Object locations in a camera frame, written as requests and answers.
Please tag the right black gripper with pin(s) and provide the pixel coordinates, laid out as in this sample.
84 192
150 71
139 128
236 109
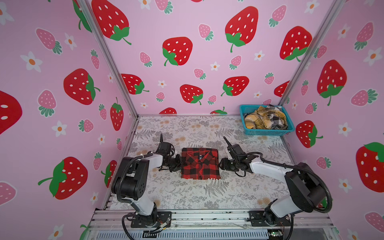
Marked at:
223 163

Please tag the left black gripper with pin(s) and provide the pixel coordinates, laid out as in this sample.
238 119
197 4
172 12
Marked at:
179 164

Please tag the red black plaid shirt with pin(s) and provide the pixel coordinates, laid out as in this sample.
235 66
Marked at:
200 164

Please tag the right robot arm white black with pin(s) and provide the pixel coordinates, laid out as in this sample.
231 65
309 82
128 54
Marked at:
307 191

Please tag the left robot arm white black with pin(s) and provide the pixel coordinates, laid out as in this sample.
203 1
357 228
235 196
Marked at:
130 182

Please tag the teal plastic basket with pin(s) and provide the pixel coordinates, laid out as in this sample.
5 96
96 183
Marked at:
247 109

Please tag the yellow plaid shirt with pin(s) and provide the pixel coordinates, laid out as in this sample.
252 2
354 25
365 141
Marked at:
266 118

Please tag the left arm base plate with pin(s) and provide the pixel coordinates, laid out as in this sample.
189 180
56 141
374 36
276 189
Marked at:
160 219

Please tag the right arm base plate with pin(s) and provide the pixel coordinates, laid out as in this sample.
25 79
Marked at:
262 219

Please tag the aluminium rail frame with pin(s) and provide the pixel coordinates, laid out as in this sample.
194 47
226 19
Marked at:
229 224

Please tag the left corner aluminium post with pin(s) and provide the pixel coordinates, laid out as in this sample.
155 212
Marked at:
90 17

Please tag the corner aluminium post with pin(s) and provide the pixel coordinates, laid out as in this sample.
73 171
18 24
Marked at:
321 33
90 17

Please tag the right corner aluminium post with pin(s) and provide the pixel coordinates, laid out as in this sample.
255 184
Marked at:
321 33

